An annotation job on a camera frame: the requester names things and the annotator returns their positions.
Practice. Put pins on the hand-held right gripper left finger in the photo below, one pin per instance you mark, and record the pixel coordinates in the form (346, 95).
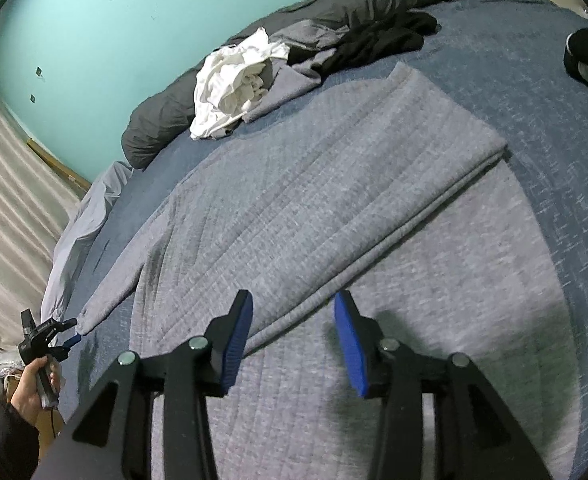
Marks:
(236, 340)

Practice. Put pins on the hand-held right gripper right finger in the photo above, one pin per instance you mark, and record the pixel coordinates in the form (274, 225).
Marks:
(351, 345)

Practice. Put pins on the white garment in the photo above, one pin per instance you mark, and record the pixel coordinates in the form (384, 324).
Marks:
(229, 85)

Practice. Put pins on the dark grey rolled duvet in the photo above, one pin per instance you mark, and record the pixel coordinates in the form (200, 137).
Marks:
(164, 120)

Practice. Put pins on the light grey blanket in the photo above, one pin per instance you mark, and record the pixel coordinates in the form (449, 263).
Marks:
(84, 230)

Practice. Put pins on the grey sweater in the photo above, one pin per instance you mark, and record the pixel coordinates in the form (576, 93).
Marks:
(324, 185)

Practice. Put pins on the striped beige curtain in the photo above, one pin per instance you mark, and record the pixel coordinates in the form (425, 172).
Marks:
(9, 210)

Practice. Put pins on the person's left forearm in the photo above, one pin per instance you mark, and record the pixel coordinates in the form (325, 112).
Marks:
(9, 445)

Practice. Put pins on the person's left hand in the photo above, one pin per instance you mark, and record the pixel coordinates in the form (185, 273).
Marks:
(24, 395)

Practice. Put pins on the wooden frame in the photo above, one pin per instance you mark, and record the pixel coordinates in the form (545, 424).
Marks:
(59, 167)

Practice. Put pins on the cardboard box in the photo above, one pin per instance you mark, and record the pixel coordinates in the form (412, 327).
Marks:
(49, 435)

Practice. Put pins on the bed with blue sheet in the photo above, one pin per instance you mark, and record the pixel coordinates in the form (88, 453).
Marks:
(549, 160)

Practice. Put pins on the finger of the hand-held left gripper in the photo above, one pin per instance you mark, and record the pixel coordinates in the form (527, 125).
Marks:
(69, 344)
(64, 325)

